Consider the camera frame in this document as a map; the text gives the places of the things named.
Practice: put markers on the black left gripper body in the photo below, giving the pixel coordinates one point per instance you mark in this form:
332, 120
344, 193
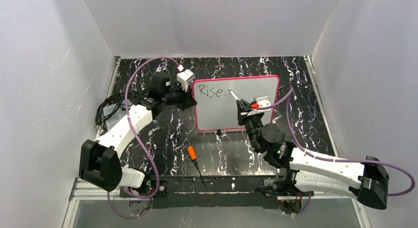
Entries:
184, 98

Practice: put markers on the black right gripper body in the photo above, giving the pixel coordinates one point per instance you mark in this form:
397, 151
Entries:
245, 112

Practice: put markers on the white black whiteboard marker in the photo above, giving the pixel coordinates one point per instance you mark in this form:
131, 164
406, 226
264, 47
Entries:
234, 96

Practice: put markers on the pink framed whiteboard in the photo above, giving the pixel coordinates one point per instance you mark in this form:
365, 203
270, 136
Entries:
216, 108

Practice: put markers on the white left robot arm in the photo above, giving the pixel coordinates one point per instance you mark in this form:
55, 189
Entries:
99, 159

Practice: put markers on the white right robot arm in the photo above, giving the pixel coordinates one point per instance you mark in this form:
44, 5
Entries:
308, 171

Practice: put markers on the clear plastic screw box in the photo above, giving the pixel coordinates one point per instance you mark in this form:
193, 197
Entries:
110, 115

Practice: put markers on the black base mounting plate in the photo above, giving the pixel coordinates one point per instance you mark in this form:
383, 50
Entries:
227, 191

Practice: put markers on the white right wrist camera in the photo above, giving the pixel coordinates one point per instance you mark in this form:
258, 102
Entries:
260, 104

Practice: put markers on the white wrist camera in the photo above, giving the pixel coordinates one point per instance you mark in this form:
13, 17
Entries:
185, 77
260, 104

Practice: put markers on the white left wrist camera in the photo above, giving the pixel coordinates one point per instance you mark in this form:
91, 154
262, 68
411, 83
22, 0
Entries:
185, 77

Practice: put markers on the orange handled screwdriver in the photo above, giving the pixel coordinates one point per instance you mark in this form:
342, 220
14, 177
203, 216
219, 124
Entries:
193, 158

